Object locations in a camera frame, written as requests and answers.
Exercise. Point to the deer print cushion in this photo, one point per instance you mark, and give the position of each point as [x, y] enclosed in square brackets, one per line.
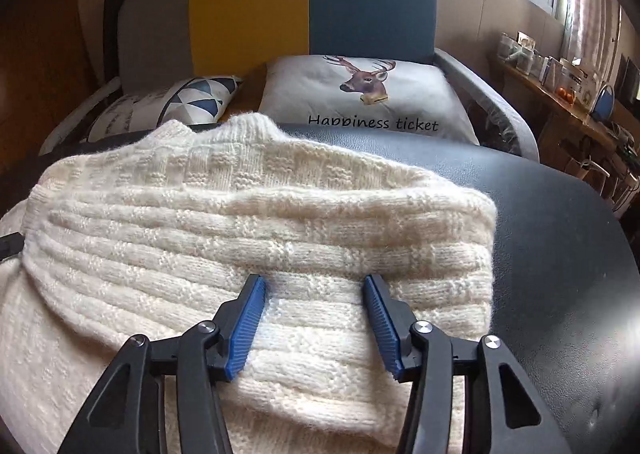
[349, 92]

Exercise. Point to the patterned window curtain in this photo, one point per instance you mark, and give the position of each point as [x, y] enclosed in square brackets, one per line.
[591, 33]

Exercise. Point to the cream knitted sweater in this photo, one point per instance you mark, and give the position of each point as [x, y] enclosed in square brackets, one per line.
[153, 237]

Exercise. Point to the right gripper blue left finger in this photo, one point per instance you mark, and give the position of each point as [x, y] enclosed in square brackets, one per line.
[125, 410]

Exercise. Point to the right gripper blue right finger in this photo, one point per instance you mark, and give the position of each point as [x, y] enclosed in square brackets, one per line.
[503, 412]

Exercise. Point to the triangle pattern cushion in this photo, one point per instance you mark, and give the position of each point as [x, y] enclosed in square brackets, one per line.
[201, 100]

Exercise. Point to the wooden side table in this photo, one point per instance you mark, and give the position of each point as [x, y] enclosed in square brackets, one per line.
[564, 122]

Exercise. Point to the grey yellow blue sofa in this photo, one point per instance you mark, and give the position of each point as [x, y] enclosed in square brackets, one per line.
[152, 44]

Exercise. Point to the oranges on table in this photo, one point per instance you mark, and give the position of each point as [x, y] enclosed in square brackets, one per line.
[567, 94]

